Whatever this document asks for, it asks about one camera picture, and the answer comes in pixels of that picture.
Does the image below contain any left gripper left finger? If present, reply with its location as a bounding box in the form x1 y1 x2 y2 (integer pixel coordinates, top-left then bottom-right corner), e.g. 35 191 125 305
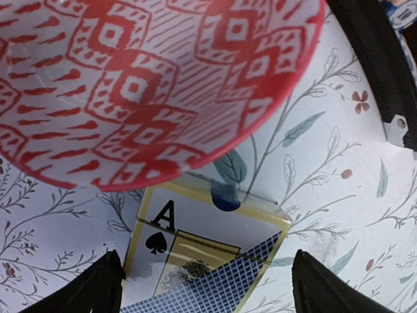
22 250 125 313

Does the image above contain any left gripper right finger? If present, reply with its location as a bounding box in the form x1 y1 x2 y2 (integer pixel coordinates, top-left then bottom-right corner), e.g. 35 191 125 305
292 250 391 313

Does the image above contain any blue playing card deck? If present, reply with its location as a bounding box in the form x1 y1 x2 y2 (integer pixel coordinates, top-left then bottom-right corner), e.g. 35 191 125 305
121 183 291 312

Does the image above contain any black poker set case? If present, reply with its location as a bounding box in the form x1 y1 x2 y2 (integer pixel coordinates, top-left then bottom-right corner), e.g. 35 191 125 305
326 0 416 151

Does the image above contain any red patterned bowl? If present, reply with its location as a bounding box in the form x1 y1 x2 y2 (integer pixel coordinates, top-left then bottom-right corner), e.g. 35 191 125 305
1 0 326 191

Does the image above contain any blue tan chip stack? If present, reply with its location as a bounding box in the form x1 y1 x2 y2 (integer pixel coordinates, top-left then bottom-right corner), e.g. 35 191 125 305
379 0 416 80

